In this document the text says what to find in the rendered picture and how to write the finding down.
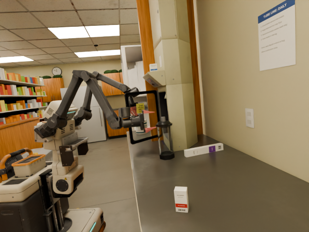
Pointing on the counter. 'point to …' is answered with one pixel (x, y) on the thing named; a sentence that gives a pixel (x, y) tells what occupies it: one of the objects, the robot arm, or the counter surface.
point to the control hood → (156, 77)
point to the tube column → (168, 20)
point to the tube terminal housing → (178, 90)
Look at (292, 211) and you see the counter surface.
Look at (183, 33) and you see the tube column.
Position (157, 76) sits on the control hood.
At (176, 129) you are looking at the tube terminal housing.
